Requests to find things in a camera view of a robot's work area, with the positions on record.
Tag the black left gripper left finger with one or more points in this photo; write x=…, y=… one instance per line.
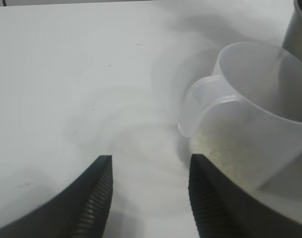
x=66, y=213

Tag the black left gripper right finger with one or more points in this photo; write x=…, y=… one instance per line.
x=235, y=215

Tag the white rice grains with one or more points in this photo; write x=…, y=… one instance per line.
x=215, y=148

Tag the clear plastic measuring cup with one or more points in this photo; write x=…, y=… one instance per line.
x=252, y=116

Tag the stainless steel mixing bowl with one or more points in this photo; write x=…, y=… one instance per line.
x=298, y=34

